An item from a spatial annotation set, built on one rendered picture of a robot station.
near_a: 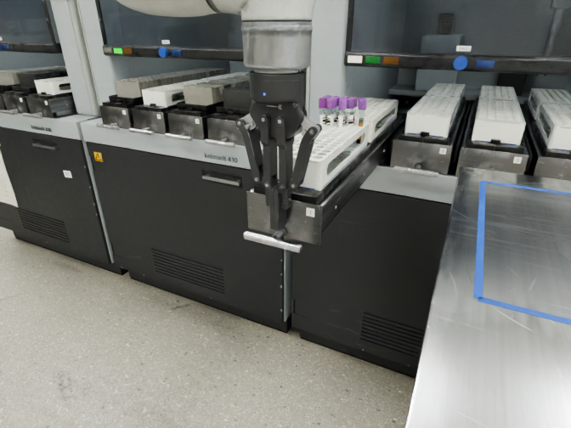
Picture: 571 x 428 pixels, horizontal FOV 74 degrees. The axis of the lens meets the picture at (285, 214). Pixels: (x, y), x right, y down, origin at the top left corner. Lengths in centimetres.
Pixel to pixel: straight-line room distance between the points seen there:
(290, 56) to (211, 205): 87
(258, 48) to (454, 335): 38
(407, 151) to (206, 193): 66
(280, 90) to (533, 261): 36
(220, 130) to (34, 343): 107
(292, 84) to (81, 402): 122
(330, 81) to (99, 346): 122
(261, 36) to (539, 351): 43
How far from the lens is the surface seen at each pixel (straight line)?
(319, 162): 60
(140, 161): 145
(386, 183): 101
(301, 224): 61
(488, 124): 99
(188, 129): 126
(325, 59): 109
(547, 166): 98
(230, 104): 123
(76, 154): 171
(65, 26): 171
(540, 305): 44
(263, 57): 50
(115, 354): 157
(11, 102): 194
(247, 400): 134
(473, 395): 33
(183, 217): 141
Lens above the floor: 105
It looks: 26 degrees down
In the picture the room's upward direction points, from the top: straight up
